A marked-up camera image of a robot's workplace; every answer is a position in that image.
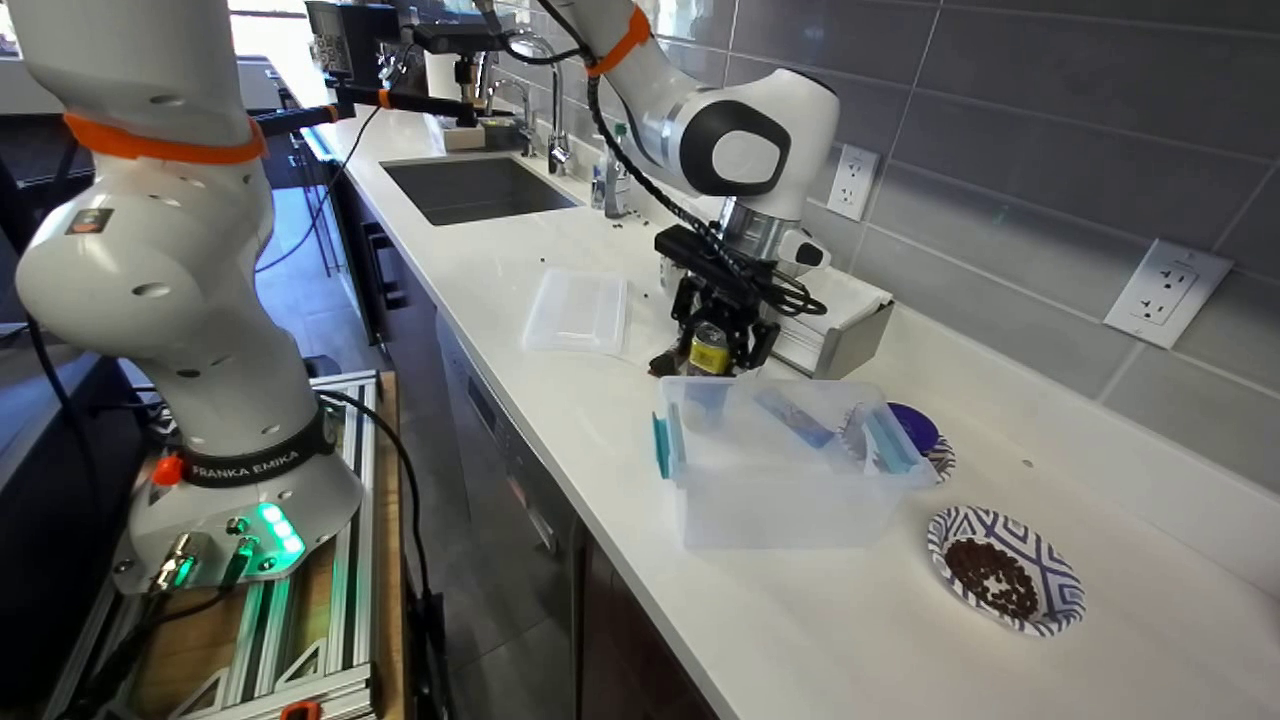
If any brown coffee beans pile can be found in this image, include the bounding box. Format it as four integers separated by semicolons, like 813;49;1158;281
942;536;1042;624

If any purple round tin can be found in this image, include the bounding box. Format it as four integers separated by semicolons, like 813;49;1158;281
885;398;959;475

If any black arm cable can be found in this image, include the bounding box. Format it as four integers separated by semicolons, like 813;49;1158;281
531;0;831;320

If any blue patterned paper plate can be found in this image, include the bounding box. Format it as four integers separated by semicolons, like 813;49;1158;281
924;503;1089;638

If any clear flat container lid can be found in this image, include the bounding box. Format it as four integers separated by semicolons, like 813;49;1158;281
517;263;636;358

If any black floor cable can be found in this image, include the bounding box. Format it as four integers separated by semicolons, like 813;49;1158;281
316;387;454;720

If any metal napkin dispenser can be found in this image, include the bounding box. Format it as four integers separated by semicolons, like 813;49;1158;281
764;272;902;383

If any steel undermount sink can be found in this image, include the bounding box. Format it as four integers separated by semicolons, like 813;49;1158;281
382;150;579;231

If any black rod with orange clips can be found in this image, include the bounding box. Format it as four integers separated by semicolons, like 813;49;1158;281
215;81;490;140

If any blue snack packet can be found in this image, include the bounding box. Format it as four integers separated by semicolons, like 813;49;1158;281
757;387;842;451

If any black appliance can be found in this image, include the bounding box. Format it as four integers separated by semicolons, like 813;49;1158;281
302;0;512;97

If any white wall power outlet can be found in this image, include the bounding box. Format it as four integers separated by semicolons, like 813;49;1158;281
823;140;885;225
1099;235;1238;351

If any yellow and blue can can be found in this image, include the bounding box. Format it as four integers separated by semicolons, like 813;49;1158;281
687;332;736;376

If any brown snack bar wrapper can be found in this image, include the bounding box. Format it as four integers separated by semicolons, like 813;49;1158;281
650;337;697;380

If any clear plastic container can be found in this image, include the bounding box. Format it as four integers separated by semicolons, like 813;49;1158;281
650;376;942;557

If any dark base cabinet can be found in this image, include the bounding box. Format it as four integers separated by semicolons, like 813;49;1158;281
323;172;723;720

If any clear water bottle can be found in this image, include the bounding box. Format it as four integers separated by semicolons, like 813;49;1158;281
590;134;634;225

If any chrome sink faucet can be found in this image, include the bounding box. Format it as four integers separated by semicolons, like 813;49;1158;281
512;35;577;178

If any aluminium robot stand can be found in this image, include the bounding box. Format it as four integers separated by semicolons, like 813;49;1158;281
78;370;406;720

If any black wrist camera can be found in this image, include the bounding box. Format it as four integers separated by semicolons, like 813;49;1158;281
653;218;736;276

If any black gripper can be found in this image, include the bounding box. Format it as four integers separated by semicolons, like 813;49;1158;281
668;263;786;380

